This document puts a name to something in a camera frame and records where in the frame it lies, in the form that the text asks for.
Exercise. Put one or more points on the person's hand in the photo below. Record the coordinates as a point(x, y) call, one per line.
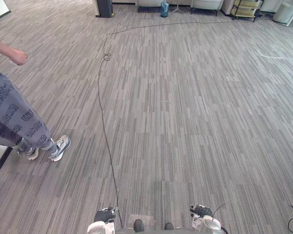
point(19, 58)

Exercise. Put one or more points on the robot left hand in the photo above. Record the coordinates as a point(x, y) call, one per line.
point(103, 215)

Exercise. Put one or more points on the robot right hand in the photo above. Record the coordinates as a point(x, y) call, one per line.
point(202, 211)

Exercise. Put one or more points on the person's forearm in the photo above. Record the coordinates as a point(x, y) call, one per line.
point(2, 48)

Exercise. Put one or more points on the robot dark left foot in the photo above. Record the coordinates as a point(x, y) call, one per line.
point(138, 225)

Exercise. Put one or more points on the robot dark foot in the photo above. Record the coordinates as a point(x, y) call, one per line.
point(138, 225)
point(169, 226)

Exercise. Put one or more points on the robot dark right foot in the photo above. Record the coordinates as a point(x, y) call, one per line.
point(169, 226)

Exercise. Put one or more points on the clear floor tape patch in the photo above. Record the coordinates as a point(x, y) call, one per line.
point(142, 218)

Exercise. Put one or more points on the robot grey torso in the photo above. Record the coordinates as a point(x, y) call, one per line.
point(151, 231)

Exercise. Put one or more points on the person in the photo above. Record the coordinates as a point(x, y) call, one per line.
point(12, 114)

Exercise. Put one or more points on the white and blue sneaker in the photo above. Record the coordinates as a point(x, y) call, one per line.
point(61, 147)
point(33, 153)

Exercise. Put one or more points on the black pillar stand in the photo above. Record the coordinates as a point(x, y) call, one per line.
point(103, 8)

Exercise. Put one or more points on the blue waste bin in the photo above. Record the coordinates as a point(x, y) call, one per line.
point(164, 9)

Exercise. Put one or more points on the white floor stand base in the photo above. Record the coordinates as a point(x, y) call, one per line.
point(177, 9)

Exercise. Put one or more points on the black and yellow shelf cart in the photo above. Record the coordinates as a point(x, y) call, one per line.
point(245, 11)

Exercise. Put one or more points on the white round appliance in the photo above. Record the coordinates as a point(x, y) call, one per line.
point(283, 12)

